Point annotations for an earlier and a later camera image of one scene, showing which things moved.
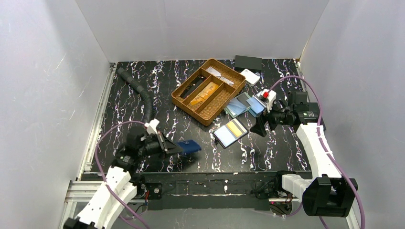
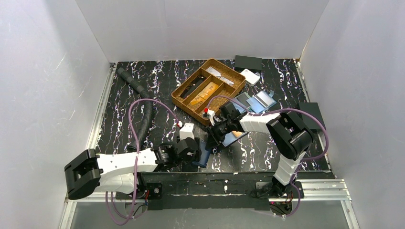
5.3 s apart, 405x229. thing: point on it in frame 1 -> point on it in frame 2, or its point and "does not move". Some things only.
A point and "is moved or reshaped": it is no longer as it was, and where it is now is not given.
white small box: x=251 y=78 does not move
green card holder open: x=238 y=105 does not move
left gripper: x=161 y=142 -> x=194 y=154
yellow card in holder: x=234 y=129 does not move
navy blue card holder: x=189 y=146 is moved or reshaped
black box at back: x=242 y=63 does not move
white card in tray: x=213 y=72 does not move
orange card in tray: x=211 y=87 does not move
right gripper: x=265 y=118 -> x=217 y=131
